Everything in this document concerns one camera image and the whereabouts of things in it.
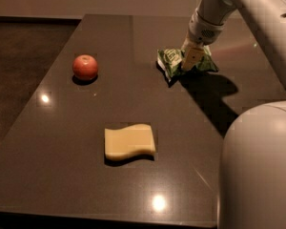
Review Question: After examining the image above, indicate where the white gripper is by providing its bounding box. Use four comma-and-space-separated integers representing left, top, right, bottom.
181, 10, 223, 71

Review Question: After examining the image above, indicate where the green jalapeno chip bag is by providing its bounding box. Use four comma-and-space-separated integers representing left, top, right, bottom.
157, 47, 218, 82

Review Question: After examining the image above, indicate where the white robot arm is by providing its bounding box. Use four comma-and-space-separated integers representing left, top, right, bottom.
184, 0, 286, 229

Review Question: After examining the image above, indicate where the red apple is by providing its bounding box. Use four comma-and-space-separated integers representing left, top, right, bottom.
72, 54, 98, 81

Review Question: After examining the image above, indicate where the yellow wavy sponge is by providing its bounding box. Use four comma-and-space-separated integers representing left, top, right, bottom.
105, 124, 156, 161

